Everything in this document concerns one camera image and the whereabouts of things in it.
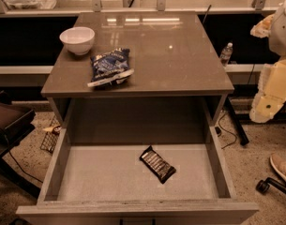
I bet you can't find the black floor cable left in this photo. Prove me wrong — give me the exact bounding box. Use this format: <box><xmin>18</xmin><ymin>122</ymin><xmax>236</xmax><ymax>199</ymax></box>
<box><xmin>6</xmin><ymin>148</ymin><xmax>44</xmax><ymax>185</ymax></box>

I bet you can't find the white bowl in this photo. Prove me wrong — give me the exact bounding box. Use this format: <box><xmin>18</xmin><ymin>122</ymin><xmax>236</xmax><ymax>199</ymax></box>
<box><xmin>59</xmin><ymin>27</ymin><xmax>96</xmax><ymax>55</ymax></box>

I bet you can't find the black rxbar chocolate bar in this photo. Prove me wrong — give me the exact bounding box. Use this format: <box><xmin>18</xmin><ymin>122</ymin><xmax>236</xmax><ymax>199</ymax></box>
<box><xmin>140</xmin><ymin>146</ymin><xmax>176</xmax><ymax>184</ymax></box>

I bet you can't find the tan shoe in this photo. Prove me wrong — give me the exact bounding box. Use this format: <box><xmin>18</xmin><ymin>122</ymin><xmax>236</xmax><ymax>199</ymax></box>
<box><xmin>270</xmin><ymin>154</ymin><xmax>286</xmax><ymax>182</ymax></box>

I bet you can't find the open grey top drawer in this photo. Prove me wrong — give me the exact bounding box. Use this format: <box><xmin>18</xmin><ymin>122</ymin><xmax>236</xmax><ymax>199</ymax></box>
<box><xmin>17</xmin><ymin>125</ymin><xmax>258</xmax><ymax>225</ymax></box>

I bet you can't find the small snack on floor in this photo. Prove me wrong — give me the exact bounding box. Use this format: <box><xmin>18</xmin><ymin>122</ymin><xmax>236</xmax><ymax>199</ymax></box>
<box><xmin>44</xmin><ymin>125</ymin><xmax>61</xmax><ymax>135</ymax></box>

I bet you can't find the black floor cable right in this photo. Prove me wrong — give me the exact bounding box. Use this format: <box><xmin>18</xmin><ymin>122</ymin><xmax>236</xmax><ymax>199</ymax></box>
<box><xmin>215</xmin><ymin>110</ymin><xmax>239</xmax><ymax>150</ymax></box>

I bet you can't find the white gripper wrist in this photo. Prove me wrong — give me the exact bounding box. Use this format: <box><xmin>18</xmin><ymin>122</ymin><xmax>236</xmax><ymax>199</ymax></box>
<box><xmin>249</xmin><ymin>14</ymin><xmax>286</xmax><ymax>123</ymax></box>

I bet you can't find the clear water bottle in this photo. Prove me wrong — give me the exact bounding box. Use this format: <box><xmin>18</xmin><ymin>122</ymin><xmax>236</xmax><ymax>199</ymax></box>
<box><xmin>219</xmin><ymin>42</ymin><xmax>233</xmax><ymax>67</ymax></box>

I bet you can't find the dark chair at left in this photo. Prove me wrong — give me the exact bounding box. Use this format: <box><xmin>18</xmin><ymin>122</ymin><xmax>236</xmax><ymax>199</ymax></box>
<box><xmin>0</xmin><ymin>91</ymin><xmax>40</xmax><ymax>198</ymax></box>

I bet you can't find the blue chip bag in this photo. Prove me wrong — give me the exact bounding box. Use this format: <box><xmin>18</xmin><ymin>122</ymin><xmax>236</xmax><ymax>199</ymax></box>
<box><xmin>87</xmin><ymin>48</ymin><xmax>134</xmax><ymax>87</ymax></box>

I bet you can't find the black chair caster leg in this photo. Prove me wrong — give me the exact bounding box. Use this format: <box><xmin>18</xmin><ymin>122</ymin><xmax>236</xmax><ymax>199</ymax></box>
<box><xmin>256</xmin><ymin>177</ymin><xmax>286</xmax><ymax>194</ymax></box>

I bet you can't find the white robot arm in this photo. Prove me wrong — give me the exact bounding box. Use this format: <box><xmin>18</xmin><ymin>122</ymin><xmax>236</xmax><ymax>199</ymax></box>
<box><xmin>249</xmin><ymin>0</ymin><xmax>286</xmax><ymax>123</ymax></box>

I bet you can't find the wire mesh basket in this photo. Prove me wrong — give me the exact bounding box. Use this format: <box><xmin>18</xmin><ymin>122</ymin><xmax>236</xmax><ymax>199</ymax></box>
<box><xmin>40</xmin><ymin>117</ymin><xmax>61</xmax><ymax>154</ymax></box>

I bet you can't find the black floor cable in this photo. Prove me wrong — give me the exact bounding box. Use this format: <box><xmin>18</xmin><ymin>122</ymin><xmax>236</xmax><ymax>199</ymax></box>
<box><xmin>215</xmin><ymin>110</ymin><xmax>239</xmax><ymax>150</ymax></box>
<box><xmin>6</xmin><ymin>148</ymin><xmax>44</xmax><ymax>185</ymax></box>

